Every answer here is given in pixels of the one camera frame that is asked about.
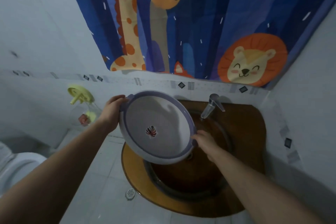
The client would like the chrome faucet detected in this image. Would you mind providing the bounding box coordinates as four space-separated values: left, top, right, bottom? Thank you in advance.
201 94 226 120

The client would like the yellow wall soap holder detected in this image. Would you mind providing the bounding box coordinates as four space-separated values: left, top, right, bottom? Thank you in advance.
67 85 102 127

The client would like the blue animal print curtain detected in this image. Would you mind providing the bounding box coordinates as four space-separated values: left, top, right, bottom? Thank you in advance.
61 0 336 88

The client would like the white toilet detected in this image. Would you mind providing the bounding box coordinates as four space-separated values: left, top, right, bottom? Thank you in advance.
0 141 47 197

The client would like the white basin with purple rim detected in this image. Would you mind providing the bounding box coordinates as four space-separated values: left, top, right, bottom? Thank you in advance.
119 90 198 165

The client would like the brown glass sink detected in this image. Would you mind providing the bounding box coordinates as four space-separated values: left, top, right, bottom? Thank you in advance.
121 100 267 219

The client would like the person's left forearm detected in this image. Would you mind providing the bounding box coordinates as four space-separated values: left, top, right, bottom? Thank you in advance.
0 119 111 224

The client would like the person's right hand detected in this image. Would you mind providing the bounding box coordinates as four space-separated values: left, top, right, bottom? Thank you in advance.
191 130 225 163

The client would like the person's right forearm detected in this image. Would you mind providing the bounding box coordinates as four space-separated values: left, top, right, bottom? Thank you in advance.
213 150 319 224

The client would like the person's left hand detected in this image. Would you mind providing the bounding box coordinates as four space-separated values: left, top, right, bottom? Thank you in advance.
100 95 130 133

